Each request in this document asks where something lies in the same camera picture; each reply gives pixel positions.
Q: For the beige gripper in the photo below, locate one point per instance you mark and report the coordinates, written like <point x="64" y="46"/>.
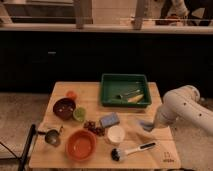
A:
<point x="135" y="126"/>

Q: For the blue towel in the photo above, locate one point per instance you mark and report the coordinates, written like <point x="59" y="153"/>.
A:
<point x="147" y="126"/>

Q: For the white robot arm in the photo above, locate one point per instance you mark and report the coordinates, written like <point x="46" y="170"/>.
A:
<point x="181" y="102"/>

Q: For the red-orange bowl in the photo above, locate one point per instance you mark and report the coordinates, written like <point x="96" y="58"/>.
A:
<point x="81" y="145"/>

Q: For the dark maroon bowl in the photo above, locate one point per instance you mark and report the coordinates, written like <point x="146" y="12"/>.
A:
<point x="64" y="108"/>

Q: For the yellow corn piece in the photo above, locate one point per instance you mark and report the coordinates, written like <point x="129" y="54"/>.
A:
<point x="135" y="99"/>

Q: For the white cup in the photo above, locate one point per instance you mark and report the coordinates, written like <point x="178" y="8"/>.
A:
<point x="115" y="135"/>

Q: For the blue sponge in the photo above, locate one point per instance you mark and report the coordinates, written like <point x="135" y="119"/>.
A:
<point x="109" y="120"/>

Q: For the metal utensil in tray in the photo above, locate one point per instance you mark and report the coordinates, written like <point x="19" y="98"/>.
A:
<point x="121" y="96"/>

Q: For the white black dish brush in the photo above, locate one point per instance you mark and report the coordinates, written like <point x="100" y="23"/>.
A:
<point x="119" y="155"/>

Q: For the green plastic tray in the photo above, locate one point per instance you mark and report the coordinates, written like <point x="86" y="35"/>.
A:
<point x="114" y="84"/>

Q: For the dark grapes bunch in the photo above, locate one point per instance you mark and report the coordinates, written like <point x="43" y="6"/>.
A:
<point x="91" y="126"/>

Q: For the small orange cup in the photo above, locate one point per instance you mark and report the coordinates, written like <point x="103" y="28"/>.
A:
<point x="72" y="95"/>

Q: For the metal measuring scoop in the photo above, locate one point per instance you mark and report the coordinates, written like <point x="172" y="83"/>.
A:
<point x="51" y="137"/>

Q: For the black chair frame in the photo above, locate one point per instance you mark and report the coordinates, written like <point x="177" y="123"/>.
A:
<point x="23" y="159"/>

